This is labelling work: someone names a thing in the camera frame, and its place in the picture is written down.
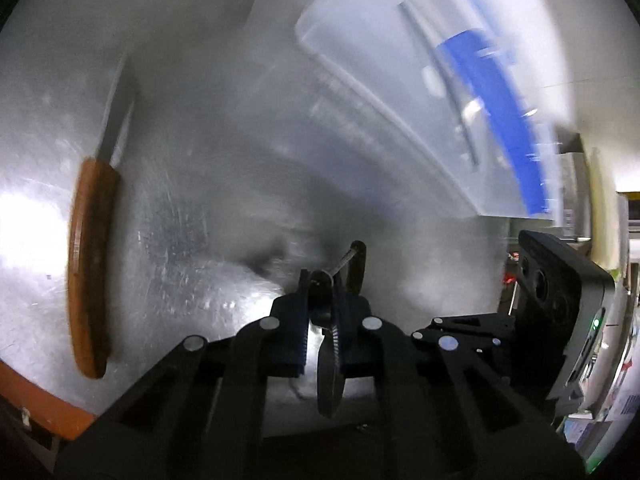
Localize wooden handle knife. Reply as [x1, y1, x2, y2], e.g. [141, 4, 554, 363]
[67, 67, 141, 380]

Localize metal peeler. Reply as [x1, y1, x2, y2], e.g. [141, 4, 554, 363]
[307, 240, 368, 418]

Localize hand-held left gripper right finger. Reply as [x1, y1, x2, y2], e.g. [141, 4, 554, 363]
[330, 287, 586, 480]

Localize clear plastic storage box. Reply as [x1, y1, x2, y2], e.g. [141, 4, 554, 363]
[294, 0, 566, 221]

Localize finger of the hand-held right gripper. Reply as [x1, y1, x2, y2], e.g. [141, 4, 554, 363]
[411, 312, 518, 361]

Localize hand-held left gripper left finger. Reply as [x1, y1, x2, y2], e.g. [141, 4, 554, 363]
[52, 269, 311, 480]

